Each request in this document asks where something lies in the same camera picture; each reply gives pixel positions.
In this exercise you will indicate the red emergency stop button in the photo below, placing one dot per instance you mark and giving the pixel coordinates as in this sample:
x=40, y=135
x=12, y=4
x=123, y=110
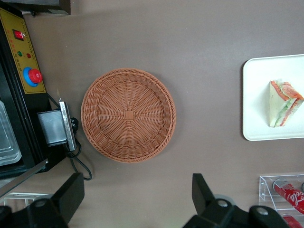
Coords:
x=35, y=76

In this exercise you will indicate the black sealing machine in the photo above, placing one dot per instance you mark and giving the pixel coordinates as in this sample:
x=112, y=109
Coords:
x=9, y=107

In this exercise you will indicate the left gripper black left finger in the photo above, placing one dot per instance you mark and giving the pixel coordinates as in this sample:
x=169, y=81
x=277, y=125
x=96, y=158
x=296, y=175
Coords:
x=69, y=197

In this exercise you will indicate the round brown wicker basket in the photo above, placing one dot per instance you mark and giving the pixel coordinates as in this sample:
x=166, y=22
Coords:
x=128, y=116

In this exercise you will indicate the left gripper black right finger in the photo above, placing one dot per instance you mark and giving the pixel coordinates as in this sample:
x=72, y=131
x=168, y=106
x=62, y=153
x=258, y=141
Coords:
x=211, y=211

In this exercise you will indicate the clear acrylic bottle rack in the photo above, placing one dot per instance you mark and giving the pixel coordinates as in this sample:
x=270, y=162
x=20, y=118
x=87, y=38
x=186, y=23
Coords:
x=262, y=190

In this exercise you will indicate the clear plastic container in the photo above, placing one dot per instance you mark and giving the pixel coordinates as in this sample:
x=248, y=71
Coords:
x=7, y=142

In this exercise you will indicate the red cola bottle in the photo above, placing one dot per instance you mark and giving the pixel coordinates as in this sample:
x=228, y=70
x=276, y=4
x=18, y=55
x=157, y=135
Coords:
x=292, y=222
x=292, y=197

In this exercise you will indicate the dark metal plate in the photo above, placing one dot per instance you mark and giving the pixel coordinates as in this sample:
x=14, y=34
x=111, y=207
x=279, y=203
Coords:
x=35, y=6

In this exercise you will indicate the triangular sandwich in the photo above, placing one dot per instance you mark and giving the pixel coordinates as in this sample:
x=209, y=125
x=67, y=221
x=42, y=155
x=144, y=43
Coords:
x=278, y=107

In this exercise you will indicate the beige plastic tray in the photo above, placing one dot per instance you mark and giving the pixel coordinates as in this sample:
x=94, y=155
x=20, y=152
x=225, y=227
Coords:
x=256, y=95

